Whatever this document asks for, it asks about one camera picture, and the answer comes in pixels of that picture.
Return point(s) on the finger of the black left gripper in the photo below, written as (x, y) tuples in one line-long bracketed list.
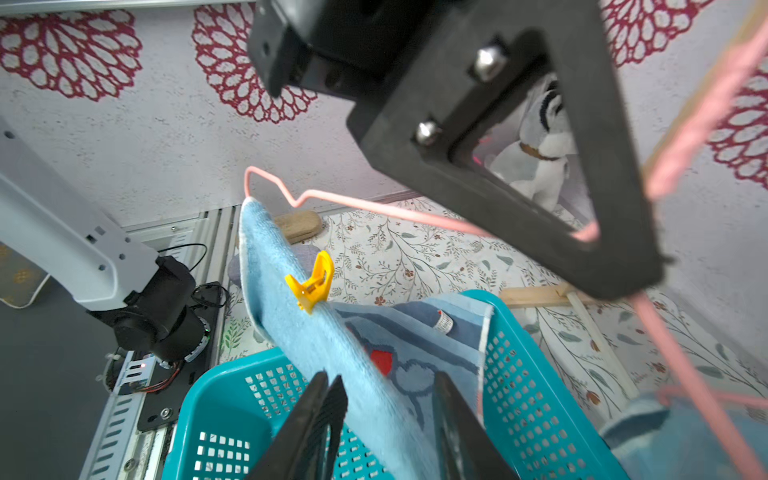
[(509, 114)]

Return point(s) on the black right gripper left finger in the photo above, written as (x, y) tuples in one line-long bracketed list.
[(307, 445)]

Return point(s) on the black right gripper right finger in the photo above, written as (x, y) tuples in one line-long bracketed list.
[(464, 449)]

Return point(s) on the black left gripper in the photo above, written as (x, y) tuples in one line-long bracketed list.
[(337, 48)]

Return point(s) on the light blue towel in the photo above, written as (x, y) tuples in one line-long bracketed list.
[(387, 357)]

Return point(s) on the yellow clothespin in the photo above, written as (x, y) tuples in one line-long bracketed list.
[(316, 288)]

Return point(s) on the blue spotted towel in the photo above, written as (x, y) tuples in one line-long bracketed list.
[(664, 436)]

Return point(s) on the pink wire hanger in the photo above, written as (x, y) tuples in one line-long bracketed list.
[(673, 155)]

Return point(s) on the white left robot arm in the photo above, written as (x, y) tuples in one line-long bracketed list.
[(124, 284)]

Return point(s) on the grey husky plush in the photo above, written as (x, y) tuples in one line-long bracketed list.
[(536, 165)]

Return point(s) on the beige slipper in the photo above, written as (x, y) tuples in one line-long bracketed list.
[(299, 226)]

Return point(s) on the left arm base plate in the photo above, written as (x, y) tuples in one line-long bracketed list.
[(171, 381)]

